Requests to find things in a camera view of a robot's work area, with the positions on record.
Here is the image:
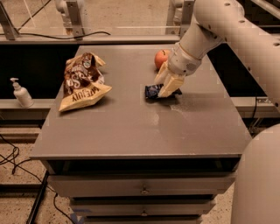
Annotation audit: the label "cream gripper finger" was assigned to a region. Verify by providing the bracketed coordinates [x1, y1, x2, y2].
[154, 61, 169, 85]
[158, 73, 185, 98]

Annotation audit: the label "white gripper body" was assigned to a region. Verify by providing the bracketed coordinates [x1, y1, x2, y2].
[167, 43, 201, 76]

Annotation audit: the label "blue rxbar blueberry wrapper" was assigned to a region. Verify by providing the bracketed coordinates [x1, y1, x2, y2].
[144, 84, 182, 99]

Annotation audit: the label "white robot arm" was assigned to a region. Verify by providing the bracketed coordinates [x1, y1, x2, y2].
[155, 0, 280, 224]

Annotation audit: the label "brown chip bag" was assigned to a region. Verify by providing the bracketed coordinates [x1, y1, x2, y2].
[59, 52, 112, 112]

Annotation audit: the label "red apple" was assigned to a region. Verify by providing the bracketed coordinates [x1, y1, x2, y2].
[154, 49, 170, 69]

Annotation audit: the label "grey drawer cabinet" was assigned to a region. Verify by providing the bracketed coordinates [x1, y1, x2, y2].
[31, 45, 250, 224]

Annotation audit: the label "top grey drawer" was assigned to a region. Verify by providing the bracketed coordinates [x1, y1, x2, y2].
[48, 173, 235, 198]

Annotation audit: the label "grey drawer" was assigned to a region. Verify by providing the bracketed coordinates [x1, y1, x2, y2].
[48, 173, 235, 198]
[70, 199, 216, 216]

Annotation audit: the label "white pump lotion bottle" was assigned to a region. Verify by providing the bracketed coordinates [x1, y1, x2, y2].
[10, 78, 33, 108]

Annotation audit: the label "right metal bracket post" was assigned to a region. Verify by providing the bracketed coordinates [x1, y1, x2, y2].
[165, 0, 195, 41]

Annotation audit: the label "metal bracket post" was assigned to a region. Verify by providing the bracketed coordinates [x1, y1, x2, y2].
[54, 0, 85, 40]
[165, 0, 195, 41]

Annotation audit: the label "black cable on rail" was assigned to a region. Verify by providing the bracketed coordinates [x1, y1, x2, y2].
[17, 31, 112, 41]

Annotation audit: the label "left metal bracket post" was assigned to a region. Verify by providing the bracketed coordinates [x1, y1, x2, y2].
[54, 0, 85, 40]

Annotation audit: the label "grey metal rail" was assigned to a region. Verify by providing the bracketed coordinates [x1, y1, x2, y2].
[0, 34, 179, 45]

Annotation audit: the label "black floor cables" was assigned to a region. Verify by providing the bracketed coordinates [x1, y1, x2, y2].
[0, 134, 76, 224]

